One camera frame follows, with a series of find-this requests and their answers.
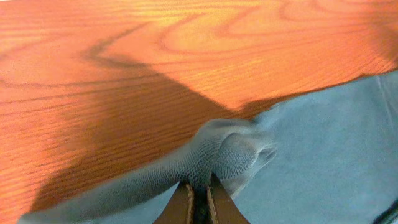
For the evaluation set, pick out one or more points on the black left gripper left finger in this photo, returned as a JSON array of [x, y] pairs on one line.
[[180, 208]]

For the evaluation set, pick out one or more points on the teal blue t-shirt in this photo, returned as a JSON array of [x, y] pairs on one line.
[[325, 157]]

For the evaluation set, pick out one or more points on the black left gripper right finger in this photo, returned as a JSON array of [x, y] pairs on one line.
[[221, 208]]

